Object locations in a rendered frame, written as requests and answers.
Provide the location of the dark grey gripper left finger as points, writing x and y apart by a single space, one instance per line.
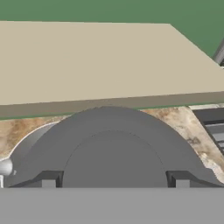
53 178

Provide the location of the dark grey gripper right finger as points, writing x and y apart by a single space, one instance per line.
176 178

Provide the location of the grey blender jar, white rim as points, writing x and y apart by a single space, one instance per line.
30 143

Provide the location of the grey round blender lid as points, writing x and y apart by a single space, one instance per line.
113 145

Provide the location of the small shiny white knob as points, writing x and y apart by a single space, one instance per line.
5 167

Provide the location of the dark grey hob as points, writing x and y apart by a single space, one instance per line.
213 125

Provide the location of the grey metal bar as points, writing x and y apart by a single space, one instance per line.
220 54

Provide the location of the beige wall cupboard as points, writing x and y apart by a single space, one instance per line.
96 64

